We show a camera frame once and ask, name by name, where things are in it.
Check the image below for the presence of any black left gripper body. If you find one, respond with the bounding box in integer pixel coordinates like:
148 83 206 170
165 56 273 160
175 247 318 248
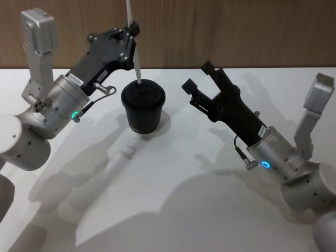
68 30 131 97

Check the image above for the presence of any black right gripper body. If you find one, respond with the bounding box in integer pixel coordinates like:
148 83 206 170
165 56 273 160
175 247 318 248
206 83 267 148

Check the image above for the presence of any white drinking straw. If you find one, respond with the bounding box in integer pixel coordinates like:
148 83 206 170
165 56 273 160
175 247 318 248
125 0 143 85

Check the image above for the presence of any black cup lid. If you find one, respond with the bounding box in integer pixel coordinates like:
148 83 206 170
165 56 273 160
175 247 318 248
121 79 166 110

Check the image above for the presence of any black paper cup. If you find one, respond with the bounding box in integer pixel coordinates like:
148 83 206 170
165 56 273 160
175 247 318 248
121 79 166 135

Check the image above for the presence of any white plastic tube piece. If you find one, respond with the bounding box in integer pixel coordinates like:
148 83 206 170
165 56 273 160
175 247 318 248
106 140 139 174

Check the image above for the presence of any left gripper dark cable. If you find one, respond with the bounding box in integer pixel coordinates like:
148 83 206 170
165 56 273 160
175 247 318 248
78 81 117 118

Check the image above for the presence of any gripper dark cable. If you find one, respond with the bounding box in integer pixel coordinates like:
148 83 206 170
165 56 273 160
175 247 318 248
234 134 257 170
78 81 117 118

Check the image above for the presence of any right gripper dark cable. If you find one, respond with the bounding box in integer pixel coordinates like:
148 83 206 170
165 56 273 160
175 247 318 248
234 134 257 170

